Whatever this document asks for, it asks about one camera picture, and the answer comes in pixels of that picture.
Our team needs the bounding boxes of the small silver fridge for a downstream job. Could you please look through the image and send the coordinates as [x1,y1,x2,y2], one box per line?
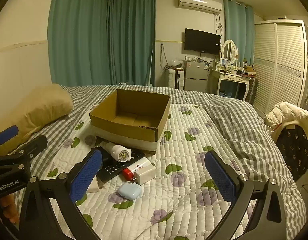
[183,60,215,92]

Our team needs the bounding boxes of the white mop pole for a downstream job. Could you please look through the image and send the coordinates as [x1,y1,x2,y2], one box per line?
[146,42,155,86]

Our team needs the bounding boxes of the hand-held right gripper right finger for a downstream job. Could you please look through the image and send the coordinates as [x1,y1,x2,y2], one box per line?
[204,150,288,240]

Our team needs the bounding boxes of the grey checked bed sheet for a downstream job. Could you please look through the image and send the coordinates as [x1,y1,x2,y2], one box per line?
[9,84,308,240]

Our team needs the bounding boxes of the wide teal curtain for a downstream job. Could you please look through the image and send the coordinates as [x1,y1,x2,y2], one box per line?
[48,0,112,87]

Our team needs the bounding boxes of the black wall television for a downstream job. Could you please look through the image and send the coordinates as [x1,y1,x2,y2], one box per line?
[184,28,222,55]

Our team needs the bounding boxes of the white dressing table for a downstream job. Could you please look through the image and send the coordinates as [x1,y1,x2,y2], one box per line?
[206,66,257,102]

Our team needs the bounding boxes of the white oval vanity mirror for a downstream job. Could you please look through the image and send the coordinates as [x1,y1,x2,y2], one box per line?
[220,39,239,67]

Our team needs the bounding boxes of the white charger block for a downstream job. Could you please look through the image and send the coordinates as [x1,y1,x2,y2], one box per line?
[132,164,157,186]

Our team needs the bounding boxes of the white puffer jacket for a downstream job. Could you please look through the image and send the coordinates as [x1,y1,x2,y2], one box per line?
[265,102,308,141]

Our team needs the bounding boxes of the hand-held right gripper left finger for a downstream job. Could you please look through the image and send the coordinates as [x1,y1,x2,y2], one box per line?
[19,147,104,240]

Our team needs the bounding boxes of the white suitcase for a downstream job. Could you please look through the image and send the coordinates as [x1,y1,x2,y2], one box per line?
[168,69,185,89]

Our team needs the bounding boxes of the tan pillow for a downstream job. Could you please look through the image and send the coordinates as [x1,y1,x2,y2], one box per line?
[0,84,74,156]

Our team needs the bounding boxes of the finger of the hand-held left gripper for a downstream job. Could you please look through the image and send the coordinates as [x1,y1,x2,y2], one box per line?
[0,125,19,147]
[0,134,48,171]

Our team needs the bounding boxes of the black remote control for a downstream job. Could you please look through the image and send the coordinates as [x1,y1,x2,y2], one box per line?
[96,146,152,182]

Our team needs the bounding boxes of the white floral quilted blanket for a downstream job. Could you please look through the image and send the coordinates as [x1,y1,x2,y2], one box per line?
[14,104,260,240]

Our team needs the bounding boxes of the light blue earbuds case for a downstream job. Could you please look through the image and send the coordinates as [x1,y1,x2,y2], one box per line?
[118,181,142,201]

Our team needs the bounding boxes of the white air conditioner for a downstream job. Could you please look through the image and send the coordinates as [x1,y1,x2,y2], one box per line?
[178,0,223,15]

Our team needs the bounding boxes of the white plug adapter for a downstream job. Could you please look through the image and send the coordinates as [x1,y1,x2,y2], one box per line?
[105,142,132,163]

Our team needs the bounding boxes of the person's left hand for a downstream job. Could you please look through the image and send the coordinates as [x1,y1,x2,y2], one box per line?
[0,194,20,225]

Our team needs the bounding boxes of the brown cardboard box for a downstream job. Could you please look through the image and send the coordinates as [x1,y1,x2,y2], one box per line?
[89,89,171,142]

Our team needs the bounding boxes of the small beige paper packet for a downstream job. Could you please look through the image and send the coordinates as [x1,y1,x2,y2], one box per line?
[86,174,106,194]

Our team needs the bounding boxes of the white louvered wardrobe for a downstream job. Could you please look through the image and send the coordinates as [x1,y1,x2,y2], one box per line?
[251,19,308,114]

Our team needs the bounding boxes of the white tube with red cap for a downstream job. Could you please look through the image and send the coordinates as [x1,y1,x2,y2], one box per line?
[122,156,152,180]

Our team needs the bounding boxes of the light blue curtain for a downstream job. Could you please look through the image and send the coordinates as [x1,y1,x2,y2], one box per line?
[223,0,255,67]

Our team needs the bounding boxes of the narrow teal curtain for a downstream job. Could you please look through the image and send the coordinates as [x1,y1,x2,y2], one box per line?
[107,0,156,86]

